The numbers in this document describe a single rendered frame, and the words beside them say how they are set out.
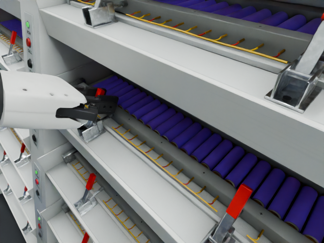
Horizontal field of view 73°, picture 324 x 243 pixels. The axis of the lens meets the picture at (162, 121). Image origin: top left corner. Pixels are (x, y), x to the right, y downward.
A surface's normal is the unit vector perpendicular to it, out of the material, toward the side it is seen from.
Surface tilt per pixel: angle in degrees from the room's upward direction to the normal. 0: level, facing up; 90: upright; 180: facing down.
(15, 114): 82
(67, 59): 90
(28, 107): 83
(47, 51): 90
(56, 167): 19
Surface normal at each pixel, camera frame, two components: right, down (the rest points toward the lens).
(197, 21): -0.71, 0.47
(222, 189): -0.03, -0.76
